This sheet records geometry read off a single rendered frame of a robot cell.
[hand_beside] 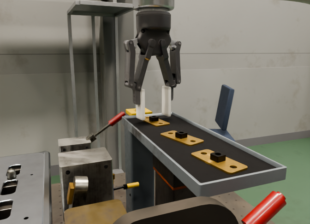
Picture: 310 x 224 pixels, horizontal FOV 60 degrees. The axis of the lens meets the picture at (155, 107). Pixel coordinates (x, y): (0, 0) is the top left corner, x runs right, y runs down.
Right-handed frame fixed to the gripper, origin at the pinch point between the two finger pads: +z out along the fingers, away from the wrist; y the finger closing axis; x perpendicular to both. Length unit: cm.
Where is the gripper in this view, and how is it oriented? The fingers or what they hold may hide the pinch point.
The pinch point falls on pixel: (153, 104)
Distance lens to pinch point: 61.8
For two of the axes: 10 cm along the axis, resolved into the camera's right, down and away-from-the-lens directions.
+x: 5.2, 1.8, -8.4
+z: 0.0, 9.8, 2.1
